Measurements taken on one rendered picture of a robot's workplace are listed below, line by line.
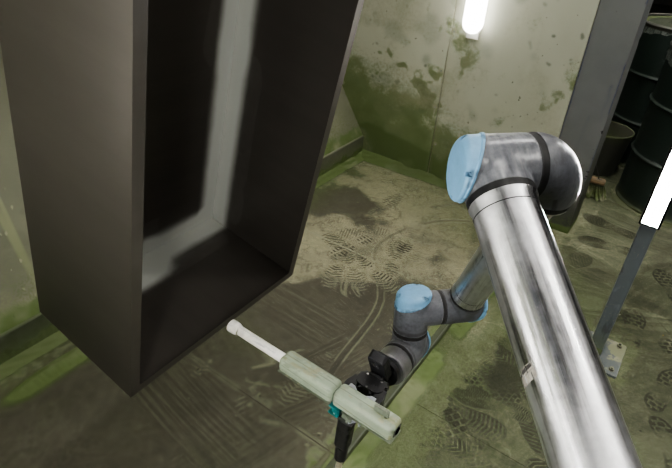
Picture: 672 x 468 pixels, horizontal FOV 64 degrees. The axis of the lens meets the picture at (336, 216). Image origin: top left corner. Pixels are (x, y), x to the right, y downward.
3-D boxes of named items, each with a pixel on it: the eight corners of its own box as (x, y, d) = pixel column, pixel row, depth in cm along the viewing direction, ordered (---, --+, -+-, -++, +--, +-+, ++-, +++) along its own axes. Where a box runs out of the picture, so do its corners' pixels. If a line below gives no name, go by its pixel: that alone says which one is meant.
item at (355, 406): (388, 480, 125) (405, 412, 114) (377, 495, 121) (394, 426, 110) (236, 374, 147) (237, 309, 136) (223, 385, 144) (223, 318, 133)
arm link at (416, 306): (432, 279, 143) (428, 318, 149) (390, 282, 141) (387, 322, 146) (446, 298, 135) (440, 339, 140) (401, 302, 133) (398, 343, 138)
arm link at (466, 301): (593, 116, 96) (469, 291, 151) (529, 117, 94) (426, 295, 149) (622, 166, 90) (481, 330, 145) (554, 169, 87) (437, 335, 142)
